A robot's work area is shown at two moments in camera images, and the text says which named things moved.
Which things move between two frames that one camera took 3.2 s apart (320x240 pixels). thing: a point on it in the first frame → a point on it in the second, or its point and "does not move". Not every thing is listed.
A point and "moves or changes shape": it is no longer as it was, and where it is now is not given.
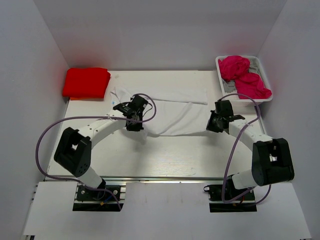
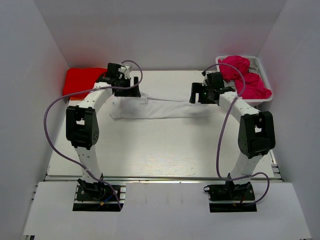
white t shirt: x=171 y=112 moves or changes shape
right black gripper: x=210 y=126 → x=198 y=88
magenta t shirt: x=248 y=85 does not move
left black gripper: x=136 y=128 → x=129 y=93
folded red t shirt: x=85 y=83 does not move
